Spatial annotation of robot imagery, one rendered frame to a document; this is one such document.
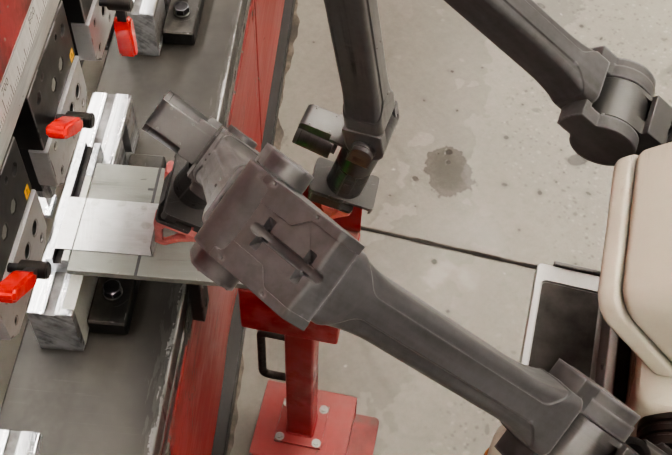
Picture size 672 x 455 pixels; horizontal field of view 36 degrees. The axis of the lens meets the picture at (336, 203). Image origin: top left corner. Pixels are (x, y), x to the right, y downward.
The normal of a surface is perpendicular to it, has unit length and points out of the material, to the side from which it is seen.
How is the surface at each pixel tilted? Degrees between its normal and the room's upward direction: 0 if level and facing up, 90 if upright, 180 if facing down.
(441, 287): 0
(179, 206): 30
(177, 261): 0
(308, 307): 63
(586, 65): 39
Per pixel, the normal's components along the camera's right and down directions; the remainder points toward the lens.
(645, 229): -0.63, -0.59
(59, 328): -0.08, 0.80
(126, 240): 0.03, -0.60
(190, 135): 0.15, 0.14
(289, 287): -0.45, -0.30
